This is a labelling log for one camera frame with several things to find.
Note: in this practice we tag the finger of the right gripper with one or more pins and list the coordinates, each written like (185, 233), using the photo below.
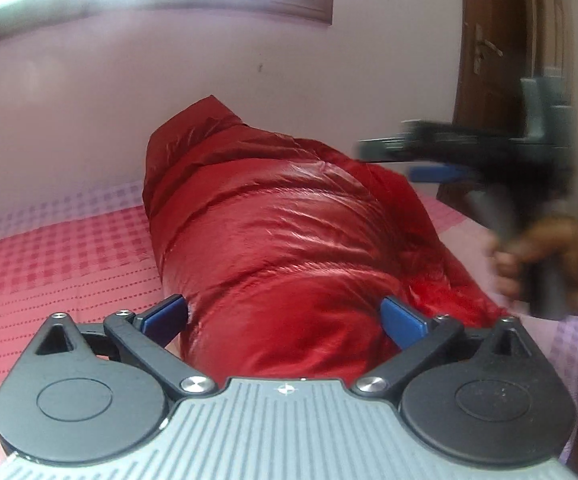
(438, 174)

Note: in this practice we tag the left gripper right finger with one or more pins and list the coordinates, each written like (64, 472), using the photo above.
(482, 396)

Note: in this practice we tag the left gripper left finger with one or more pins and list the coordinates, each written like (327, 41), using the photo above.
(85, 393)

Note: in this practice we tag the red puffer jacket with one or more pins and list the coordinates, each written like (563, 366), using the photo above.
(284, 248)

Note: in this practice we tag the pink checked bed sheet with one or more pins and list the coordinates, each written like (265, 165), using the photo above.
(90, 254)

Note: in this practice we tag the brown wooden door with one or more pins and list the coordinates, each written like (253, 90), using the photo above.
(536, 39)

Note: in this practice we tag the metal door handle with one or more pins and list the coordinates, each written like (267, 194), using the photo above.
(482, 46)

